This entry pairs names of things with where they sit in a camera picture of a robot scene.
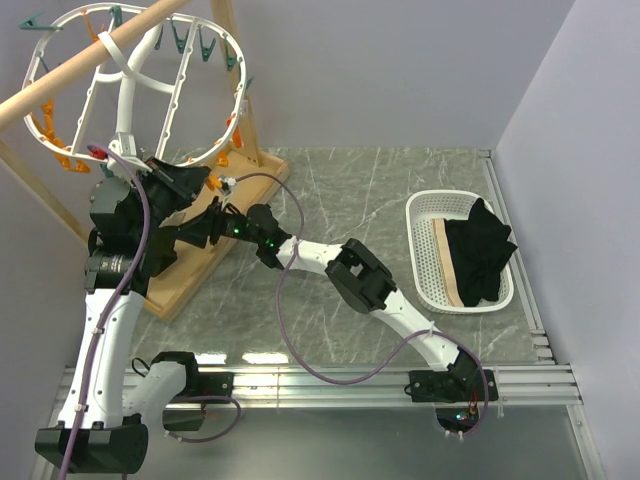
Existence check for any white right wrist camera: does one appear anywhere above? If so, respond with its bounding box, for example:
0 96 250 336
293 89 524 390
220 177 237 205

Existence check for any white plastic clip hanger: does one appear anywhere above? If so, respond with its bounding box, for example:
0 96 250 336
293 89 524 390
23 2 250 169

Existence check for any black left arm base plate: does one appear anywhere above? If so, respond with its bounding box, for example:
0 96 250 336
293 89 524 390
195 371 234 404

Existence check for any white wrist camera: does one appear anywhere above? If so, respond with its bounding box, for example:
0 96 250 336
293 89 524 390
220 177 237 205
87 132 150 177

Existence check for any wooden drying rack stand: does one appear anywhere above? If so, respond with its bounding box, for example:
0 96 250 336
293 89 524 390
0 0 291 321

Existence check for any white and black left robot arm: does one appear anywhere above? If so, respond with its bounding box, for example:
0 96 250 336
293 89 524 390
35 158 211 479

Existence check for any beige garment in basket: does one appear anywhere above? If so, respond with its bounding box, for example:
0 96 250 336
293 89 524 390
431 218 465 308

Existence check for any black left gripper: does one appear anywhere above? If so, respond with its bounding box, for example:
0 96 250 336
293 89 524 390
131 155 209 243

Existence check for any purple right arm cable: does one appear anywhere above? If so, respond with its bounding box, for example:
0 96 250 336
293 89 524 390
232 172 489 441

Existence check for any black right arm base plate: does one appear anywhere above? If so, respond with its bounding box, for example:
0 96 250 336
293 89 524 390
404 369 499 404

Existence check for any black garment in basket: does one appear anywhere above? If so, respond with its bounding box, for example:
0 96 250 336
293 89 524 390
445 198 517 307

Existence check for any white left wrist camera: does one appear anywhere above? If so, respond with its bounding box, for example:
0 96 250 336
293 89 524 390
87 132 150 177

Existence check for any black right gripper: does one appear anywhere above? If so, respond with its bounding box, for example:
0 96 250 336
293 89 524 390
174 198 264 251

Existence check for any white plastic laundry basket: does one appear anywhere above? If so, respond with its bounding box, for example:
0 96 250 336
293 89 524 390
406 190 517 315

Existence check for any olive green underwear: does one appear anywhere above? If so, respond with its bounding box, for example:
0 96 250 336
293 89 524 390
144 211 186 278

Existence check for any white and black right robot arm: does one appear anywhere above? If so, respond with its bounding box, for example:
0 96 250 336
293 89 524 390
177 200 488 400

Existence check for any aluminium mounting rail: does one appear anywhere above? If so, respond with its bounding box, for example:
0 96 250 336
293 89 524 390
200 365 582 409

